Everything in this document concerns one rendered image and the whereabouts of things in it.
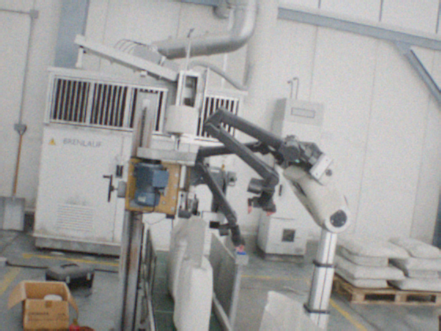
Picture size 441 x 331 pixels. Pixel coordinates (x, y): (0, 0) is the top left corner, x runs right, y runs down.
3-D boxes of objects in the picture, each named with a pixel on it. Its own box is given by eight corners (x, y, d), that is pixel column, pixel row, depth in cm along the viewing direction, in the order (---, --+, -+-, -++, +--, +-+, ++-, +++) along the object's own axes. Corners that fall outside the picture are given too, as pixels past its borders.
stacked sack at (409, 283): (452, 295, 554) (453, 282, 553) (399, 293, 542) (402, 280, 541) (431, 284, 596) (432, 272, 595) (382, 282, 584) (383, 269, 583)
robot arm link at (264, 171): (209, 120, 234) (212, 115, 244) (201, 130, 236) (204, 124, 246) (282, 181, 241) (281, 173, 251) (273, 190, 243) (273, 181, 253)
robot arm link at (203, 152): (190, 149, 298) (193, 144, 308) (194, 172, 302) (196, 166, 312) (271, 140, 294) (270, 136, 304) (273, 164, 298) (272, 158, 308)
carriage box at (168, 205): (176, 215, 326) (182, 165, 324) (122, 209, 320) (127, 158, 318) (173, 209, 350) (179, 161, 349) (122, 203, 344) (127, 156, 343)
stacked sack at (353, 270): (406, 283, 542) (409, 270, 542) (352, 280, 528) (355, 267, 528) (386, 272, 584) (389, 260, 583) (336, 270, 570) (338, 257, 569)
